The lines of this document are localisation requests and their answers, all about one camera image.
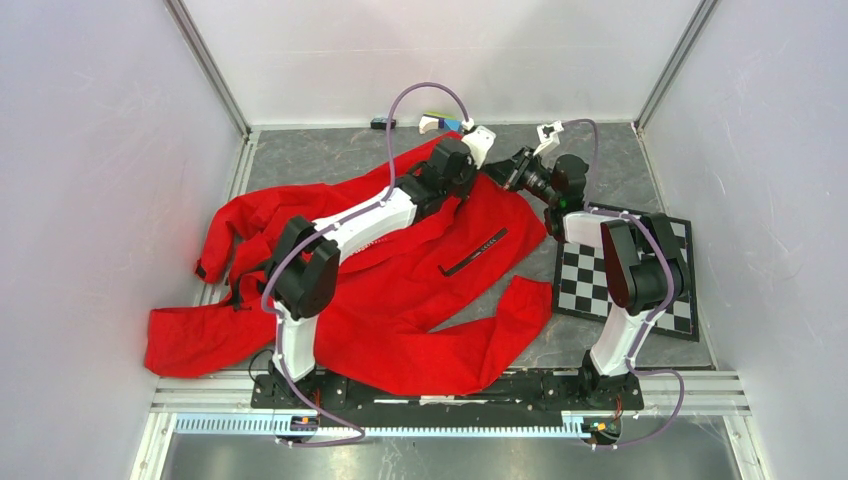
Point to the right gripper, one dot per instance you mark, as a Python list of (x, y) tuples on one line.
[(508, 173)]

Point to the red jacket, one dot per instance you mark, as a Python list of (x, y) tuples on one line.
[(433, 309)]

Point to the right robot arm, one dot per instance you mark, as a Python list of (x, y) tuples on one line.
[(609, 365)]

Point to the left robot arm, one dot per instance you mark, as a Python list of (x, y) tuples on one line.
[(302, 273)]

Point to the black white checkerboard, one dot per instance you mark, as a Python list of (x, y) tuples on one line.
[(622, 266)]

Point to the small black box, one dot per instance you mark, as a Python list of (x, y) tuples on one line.
[(382, 123)]

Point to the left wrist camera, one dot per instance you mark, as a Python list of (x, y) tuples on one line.
[(479, 139)]

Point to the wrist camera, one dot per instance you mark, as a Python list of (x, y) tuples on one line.
[(548, 136), (479, 139)]

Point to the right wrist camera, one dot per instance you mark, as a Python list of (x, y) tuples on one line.
[(548, 136)]

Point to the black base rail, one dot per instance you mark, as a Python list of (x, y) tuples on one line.
[(522, 403)]

